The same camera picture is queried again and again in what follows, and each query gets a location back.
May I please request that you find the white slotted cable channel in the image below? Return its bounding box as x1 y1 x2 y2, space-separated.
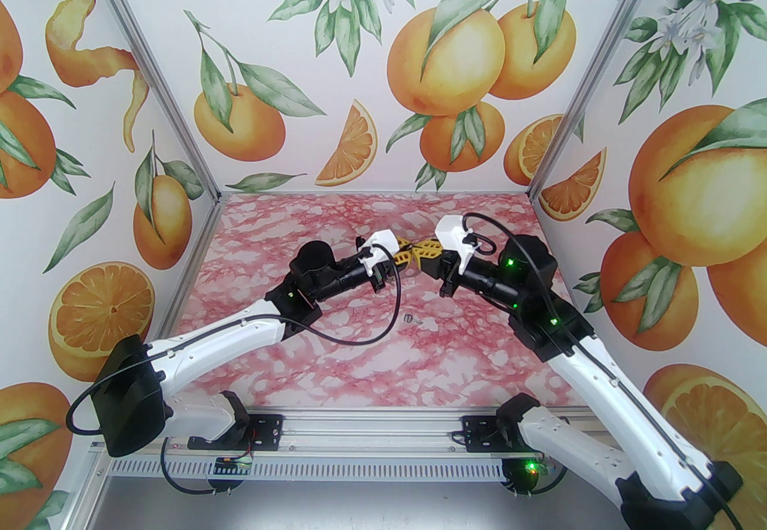
108 456 517 481

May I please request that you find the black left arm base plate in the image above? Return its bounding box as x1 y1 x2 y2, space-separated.
188 413 284 452

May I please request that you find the silver frame corner post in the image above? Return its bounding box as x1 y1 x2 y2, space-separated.
71 0 222 210
526 0 691 206

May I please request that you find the silver short frame post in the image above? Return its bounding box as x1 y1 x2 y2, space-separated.
71 453 114 530

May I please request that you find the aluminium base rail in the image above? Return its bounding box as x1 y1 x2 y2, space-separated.
90 411 540 456

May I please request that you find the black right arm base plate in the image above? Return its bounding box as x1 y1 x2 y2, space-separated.
460 415 511 454

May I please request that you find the black base cable loop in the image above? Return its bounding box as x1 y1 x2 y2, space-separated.
502 438 569 497
158 439 256 497

